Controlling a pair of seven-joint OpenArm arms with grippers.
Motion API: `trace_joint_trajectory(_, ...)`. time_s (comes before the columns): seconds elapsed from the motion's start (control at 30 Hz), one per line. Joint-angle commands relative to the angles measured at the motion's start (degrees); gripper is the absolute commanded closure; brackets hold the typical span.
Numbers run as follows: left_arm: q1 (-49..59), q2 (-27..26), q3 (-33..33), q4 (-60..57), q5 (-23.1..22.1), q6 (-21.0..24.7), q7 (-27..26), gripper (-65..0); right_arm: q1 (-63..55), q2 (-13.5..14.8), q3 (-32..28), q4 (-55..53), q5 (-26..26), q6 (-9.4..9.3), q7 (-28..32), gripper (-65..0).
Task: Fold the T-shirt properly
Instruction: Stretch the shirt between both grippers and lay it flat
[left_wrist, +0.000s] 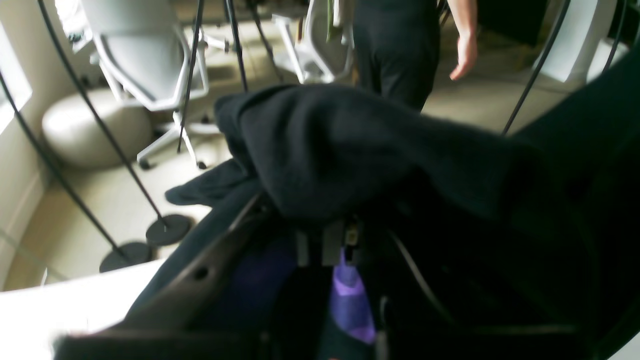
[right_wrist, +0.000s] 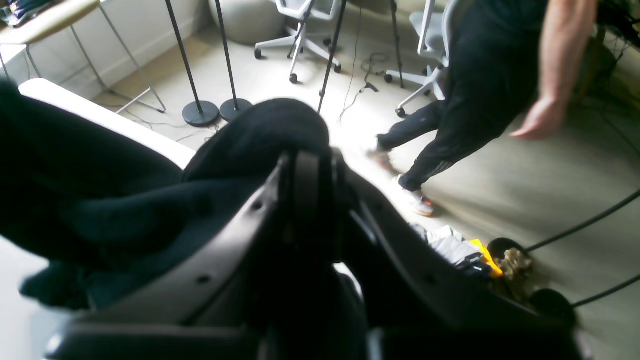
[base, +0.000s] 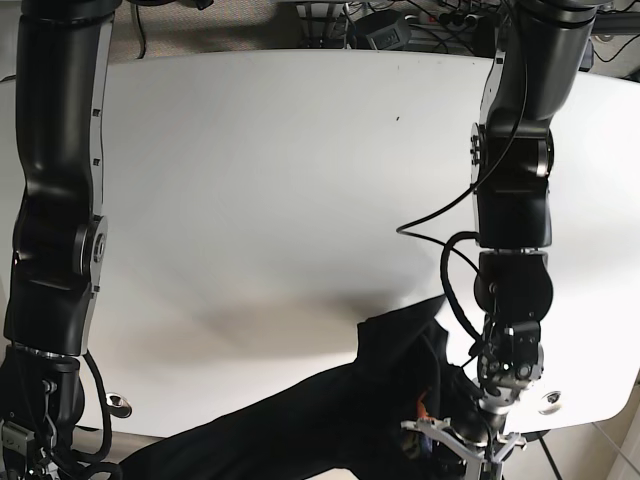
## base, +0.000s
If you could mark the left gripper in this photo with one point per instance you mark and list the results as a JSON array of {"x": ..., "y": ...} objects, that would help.
[{"x": 481, "y": 461}]

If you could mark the black graphic print T-shirt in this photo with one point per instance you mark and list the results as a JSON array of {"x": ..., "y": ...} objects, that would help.
[{"x": 348, "y": 417}]

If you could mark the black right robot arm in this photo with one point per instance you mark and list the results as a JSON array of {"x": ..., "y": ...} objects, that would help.
[{"x": 59, "y": 235}]

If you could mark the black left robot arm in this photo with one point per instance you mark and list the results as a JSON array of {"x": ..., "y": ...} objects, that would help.
[{"x": 538, "y": 51}]

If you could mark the right silver table grommet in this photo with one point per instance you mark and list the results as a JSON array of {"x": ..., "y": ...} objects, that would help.
[{"x": 550, "y": 403}]

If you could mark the silver table grommet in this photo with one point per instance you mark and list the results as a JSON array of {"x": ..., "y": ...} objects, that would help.
[
  {"x": 550, "y": 403},
  {"x": 118, "y": 406}
]

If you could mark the left silver table grommet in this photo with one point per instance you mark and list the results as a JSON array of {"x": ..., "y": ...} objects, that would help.
[{"x": 118, "y": 406}]

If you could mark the grey multi-socket box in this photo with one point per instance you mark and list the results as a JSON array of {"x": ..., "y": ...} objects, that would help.
[{"x": 386, "y": 30}]

